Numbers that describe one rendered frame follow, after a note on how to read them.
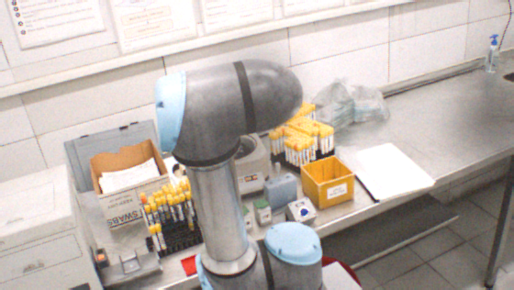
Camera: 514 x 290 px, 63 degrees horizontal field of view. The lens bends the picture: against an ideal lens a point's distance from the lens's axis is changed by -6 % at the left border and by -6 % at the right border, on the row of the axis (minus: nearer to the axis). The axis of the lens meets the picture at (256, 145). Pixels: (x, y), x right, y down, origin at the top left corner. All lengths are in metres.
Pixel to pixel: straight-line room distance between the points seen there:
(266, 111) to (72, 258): 0.73
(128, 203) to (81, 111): 0.41
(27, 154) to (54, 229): 0.65
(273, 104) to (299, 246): 0.37
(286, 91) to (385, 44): 1.51
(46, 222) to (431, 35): 1.89
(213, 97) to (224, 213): 0.24
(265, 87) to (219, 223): 0.28
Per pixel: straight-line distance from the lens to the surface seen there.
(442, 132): 1.92
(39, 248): 1.20
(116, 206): 1.50
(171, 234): 1.42
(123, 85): 1.70
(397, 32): 2.19
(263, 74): 0.66
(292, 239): 0.95
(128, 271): 1.30
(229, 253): 0.87
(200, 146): 0.67
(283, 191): 1.43
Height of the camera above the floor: 1.77
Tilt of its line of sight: 29 degrees down
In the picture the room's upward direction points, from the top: 7 degrees counter-clockwise
